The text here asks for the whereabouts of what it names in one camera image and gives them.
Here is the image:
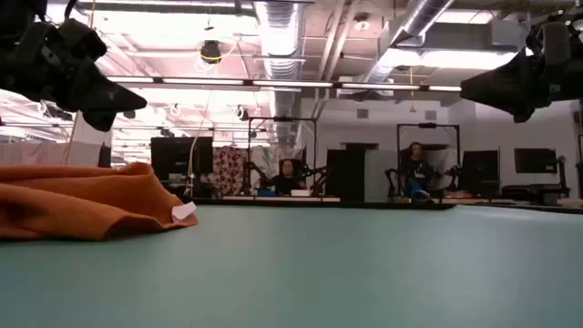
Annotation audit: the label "person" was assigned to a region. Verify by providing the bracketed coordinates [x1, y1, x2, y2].
[271, 158, 309, 197]
[399, 141, 439, 202]

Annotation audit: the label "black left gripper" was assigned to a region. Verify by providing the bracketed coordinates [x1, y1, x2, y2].
[0, 18, 148, 133]

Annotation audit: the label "black metal stand frame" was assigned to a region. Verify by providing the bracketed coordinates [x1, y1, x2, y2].
[247, 116, 319, 197]
[395, 121, 461, 200]

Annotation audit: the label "orange towel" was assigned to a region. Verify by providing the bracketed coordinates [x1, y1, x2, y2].
[0, 162, 199, 241]

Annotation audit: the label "floral patterned cloth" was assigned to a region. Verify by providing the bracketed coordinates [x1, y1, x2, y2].
[207, 145, 251, 198]

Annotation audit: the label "long ceiling light strip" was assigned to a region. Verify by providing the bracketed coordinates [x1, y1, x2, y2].
[107, 76, 463, 93]

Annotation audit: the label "black wall screen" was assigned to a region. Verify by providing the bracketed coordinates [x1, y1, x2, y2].
[514, 148, 558, 175]

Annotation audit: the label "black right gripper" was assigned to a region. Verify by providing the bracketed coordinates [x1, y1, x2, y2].
[459, 21, 583, 124]

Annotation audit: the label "black ceiling dome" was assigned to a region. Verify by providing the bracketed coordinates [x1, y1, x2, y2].
[199, 39, 223, 66]

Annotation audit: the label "black partition panel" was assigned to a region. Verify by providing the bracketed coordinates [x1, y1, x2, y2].
[324, 142, 380, 202]

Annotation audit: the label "black cart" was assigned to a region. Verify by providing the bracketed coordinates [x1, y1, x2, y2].
[500, 156, 571, 207]

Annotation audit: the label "green table mat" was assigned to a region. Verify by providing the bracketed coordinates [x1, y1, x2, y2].
[0, 203, 583, 328]

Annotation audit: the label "silver ceiling duct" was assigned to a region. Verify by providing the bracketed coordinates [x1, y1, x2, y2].
[363, 0, 456, 92]
[252, 0, 307, 142]

